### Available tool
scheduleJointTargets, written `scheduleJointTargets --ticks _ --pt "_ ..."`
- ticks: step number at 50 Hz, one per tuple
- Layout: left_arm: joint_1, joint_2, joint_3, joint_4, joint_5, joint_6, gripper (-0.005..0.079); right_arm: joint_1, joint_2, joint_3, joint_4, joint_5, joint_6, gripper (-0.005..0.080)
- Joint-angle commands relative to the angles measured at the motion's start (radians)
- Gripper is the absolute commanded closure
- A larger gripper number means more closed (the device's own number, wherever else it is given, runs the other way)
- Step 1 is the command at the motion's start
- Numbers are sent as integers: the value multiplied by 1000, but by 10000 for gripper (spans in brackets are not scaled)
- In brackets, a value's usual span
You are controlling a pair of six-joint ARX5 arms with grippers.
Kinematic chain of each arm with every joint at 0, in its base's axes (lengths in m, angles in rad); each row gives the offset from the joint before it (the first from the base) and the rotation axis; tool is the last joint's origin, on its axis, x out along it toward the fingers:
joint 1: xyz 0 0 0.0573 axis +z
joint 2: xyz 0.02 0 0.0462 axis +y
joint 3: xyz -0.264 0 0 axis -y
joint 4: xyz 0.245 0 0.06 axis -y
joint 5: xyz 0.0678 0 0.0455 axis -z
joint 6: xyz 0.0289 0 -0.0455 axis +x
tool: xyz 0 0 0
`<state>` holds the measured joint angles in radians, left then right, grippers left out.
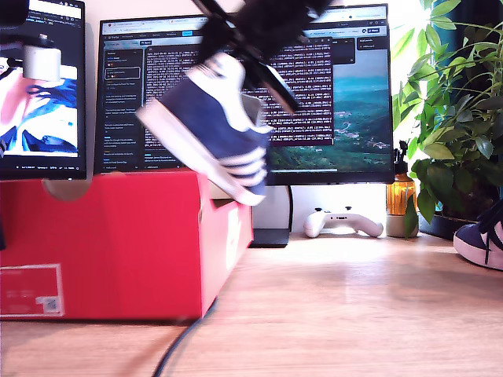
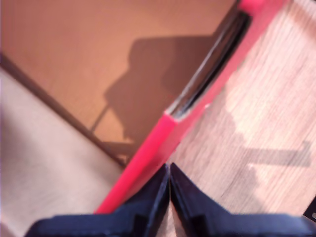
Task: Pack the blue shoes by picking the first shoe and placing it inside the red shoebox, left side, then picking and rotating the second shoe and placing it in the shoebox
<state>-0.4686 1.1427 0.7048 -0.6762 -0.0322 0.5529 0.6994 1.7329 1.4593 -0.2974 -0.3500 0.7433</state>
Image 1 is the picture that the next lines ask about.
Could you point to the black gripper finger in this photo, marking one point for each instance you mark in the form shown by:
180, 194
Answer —
259, 78
218, 43

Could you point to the blue suede shoe white stripes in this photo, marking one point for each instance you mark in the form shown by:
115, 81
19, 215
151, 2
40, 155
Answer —
471, 239
212, 125

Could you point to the red shoebox with hinged lid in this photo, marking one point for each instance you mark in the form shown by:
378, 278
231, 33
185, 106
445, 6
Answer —
118, 243

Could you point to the tan cardboard shoe insert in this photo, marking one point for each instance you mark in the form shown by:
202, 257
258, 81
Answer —
67, 190

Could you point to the large black computer monitor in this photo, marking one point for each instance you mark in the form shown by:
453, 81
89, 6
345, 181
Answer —
353, 118

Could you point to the white game controller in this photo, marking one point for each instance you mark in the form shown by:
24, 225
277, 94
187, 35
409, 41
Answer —
346, 222

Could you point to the amber bottle with white base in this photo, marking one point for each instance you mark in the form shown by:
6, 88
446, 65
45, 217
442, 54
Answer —
399, 192

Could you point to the small black computer monitor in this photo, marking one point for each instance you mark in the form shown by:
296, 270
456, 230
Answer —
51, 118

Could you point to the green leafy potted plant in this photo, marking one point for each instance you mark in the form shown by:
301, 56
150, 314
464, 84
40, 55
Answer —
452, 173

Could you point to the dark teal curtain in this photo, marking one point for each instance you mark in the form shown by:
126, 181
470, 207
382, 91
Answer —
481, 9

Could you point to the black rectangular planter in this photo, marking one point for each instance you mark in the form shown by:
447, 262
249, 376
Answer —
444, 228

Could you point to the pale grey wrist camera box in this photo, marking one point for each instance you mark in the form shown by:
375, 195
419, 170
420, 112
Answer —
41, 63

